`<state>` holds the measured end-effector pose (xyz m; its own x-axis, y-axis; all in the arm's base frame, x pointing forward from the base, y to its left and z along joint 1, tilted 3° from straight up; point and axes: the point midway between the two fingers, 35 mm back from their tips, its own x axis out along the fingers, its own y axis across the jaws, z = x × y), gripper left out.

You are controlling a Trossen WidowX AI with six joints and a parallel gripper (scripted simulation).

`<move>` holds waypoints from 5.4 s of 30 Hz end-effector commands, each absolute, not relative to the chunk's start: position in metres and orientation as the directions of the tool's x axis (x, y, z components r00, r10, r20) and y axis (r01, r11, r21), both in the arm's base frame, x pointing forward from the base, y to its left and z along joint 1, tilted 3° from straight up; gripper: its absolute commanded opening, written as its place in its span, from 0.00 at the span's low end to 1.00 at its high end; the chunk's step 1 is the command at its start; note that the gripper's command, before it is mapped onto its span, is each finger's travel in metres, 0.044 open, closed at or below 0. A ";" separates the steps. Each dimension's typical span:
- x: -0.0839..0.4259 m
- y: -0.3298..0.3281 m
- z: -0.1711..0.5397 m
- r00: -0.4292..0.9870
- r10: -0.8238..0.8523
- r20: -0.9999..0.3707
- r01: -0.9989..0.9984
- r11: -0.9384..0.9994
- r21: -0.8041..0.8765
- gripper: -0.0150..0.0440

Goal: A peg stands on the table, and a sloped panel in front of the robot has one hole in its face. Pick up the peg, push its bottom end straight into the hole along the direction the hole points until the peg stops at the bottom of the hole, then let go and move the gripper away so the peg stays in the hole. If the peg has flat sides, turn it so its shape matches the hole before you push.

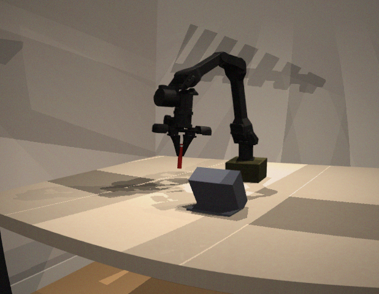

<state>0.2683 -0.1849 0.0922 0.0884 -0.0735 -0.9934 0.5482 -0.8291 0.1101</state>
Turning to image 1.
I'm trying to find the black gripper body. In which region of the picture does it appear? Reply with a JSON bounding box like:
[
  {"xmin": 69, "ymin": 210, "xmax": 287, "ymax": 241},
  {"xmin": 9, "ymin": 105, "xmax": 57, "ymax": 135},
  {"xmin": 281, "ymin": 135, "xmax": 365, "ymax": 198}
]
[{"xmin": 152, "ymin": 108, "xmax": 212, "ymax": 136}]

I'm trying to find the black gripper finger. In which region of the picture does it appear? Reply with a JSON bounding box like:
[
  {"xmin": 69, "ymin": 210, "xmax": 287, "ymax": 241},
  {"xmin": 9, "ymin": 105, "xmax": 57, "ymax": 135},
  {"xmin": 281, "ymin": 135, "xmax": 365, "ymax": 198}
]
[
  {"xmin": 182, "ymin": 134, "xmax": 197, "ymax": 156},
  {"xmin": 167, "ymin": 134, "xmax": 180, "ymax": 156}
]

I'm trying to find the grey panel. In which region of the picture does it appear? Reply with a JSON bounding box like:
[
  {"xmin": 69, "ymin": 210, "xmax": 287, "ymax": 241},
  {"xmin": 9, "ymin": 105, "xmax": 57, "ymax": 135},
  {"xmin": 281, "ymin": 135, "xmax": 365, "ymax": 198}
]
[{"xmin": 186, "ymin": 167, "xmax": 248, "ymax": 217}]

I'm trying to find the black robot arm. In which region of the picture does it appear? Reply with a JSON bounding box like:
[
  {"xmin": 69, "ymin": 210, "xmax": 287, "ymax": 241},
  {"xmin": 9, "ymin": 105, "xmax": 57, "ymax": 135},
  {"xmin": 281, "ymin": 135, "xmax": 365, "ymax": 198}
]
[{"xmin": 153, "ymin": 51, "xmax": 258, "ymax": 161}]

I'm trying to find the dark red peg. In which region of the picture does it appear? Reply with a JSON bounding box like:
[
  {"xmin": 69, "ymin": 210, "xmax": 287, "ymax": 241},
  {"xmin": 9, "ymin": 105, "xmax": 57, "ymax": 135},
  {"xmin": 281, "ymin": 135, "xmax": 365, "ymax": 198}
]
[{"xmin": 177, "ymin": 144, "xmax": 183, "ymax": 169}]

